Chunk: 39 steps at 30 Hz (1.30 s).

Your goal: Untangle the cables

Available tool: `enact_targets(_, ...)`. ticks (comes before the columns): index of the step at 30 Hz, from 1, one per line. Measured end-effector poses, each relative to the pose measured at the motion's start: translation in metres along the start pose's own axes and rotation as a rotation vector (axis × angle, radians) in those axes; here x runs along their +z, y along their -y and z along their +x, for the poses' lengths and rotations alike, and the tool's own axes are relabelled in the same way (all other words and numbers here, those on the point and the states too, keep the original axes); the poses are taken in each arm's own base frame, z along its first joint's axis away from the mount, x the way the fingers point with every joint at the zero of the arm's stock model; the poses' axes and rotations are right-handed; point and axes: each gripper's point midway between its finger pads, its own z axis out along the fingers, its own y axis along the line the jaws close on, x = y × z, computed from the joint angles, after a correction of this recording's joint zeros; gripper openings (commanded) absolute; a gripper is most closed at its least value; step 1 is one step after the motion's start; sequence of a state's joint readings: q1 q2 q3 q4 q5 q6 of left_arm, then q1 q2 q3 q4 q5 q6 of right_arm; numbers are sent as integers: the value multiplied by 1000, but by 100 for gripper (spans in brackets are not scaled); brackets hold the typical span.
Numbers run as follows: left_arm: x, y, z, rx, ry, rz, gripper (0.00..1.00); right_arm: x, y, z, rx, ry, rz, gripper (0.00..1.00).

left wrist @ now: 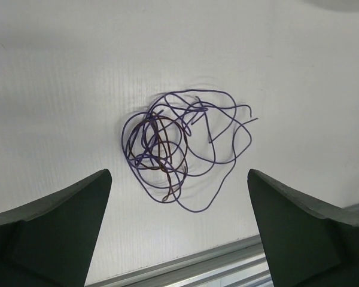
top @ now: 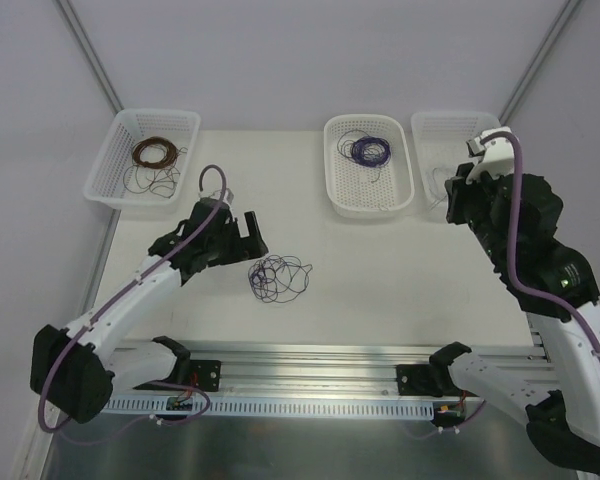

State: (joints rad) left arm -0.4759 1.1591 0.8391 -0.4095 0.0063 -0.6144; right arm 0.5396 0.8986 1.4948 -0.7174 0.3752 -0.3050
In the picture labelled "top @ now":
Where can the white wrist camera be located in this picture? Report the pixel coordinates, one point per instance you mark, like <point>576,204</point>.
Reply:
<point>496,157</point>
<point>222,197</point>

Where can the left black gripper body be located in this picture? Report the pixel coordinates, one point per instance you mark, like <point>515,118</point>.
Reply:
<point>237,240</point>

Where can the aluminium mounting rail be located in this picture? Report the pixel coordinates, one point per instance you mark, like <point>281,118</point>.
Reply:
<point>320,371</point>

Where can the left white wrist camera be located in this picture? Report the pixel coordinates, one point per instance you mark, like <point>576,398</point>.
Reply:
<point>222,197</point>

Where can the right aluminium frame post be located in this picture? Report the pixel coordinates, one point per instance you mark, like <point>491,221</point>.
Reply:
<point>556,30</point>

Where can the middle white perforated basket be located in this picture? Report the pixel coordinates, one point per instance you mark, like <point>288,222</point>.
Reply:
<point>368,171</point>

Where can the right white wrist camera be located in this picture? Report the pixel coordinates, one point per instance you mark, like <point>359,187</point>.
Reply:
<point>496,157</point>

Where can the aluminium frame post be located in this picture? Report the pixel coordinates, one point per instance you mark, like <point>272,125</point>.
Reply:
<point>556,30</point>
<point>74,24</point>

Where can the left aluminium frame post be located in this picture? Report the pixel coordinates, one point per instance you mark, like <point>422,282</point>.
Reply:
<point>74,24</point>

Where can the left white perforated basket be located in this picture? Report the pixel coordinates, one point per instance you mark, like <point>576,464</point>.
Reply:
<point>119,182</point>

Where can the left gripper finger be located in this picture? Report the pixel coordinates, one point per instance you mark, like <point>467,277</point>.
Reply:
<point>253,244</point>
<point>236,256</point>

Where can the white slotted cable duct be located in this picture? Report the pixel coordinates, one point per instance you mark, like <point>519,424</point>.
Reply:
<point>167,405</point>

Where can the right white perforated basket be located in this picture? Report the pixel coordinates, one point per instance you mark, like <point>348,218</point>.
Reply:
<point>440,145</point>

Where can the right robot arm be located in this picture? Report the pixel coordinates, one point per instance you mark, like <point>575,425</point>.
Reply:
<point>514,217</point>

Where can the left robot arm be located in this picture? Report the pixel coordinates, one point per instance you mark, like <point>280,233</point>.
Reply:
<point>77,368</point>

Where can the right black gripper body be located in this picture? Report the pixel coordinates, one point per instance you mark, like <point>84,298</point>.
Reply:
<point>460,201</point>

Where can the white perforated basket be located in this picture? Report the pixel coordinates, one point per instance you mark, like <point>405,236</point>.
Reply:
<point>119,182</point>
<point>440,145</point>
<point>368,171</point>

